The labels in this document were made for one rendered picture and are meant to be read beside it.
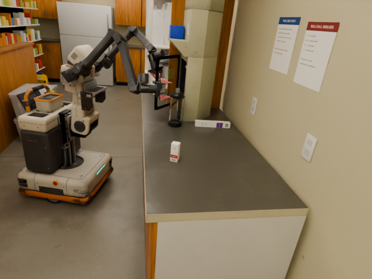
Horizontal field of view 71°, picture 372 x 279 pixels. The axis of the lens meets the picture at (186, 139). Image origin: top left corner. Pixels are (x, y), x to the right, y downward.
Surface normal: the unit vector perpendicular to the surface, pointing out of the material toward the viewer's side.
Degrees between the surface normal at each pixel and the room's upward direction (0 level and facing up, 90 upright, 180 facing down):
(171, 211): 1
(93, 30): 90
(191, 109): 90
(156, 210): 0
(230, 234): 90
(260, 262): 90
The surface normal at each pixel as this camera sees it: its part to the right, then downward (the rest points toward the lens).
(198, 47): 0.16, 0.42
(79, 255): 0.09, -0.91
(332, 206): -0.98, -0.01
